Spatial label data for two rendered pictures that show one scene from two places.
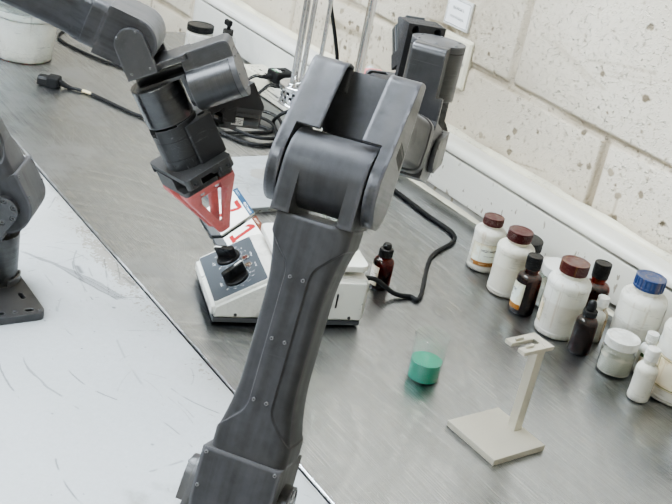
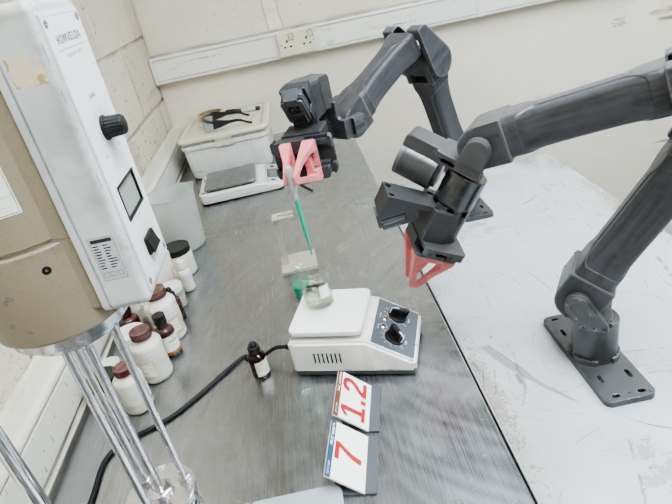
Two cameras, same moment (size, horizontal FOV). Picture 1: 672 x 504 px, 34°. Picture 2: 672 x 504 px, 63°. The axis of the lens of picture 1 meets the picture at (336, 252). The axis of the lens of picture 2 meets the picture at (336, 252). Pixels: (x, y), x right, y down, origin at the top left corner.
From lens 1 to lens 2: 1.93 m
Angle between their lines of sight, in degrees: 116
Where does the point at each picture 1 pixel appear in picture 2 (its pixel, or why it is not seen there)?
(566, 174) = (12, 365)
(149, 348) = (469, 304)
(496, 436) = (301, 258)
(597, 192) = not seen: hidden behind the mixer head
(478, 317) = (214, 344)
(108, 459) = (499, 244)
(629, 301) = not seen: hidden behind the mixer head
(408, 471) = (357, 247)
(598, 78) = not seen: outside the picture
